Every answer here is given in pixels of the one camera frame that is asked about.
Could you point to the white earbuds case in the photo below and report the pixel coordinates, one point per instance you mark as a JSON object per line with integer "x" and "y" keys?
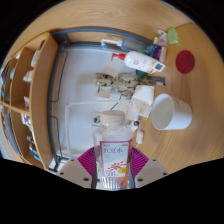
{"x": 140, "y": 136}

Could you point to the white plastic cup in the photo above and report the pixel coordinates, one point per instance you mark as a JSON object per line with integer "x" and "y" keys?
{"x": 170, "y": 113}

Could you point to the brown tree-man figurine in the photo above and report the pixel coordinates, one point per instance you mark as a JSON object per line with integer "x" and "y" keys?
{"x": 123, "y": 82}

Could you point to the blue and white carton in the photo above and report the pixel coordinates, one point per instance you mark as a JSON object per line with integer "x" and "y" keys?
{"x": 156, "y": 52}

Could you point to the small green bottle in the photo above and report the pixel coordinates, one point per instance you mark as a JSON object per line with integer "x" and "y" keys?
{"x": 172, "y": 36}

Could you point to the flat round red coaster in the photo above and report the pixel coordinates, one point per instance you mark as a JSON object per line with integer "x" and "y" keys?
{"x": 185, "y": 61}

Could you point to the wooden shelf unit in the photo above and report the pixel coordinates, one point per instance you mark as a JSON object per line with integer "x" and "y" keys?
{"x": 40, "y": 100}

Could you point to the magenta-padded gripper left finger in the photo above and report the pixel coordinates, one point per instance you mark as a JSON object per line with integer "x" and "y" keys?
{"x": 73, "y": 170}

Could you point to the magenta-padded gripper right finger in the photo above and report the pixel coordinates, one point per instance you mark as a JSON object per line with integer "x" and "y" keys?
{"x": 151, "y": 170}

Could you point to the clear drink bottle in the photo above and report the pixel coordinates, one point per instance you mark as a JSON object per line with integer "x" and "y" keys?
{"x": 112, "y": 150}

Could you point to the white pump bottle, red pump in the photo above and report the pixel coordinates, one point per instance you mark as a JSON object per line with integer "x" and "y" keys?
{"x": 140, "y": 61}

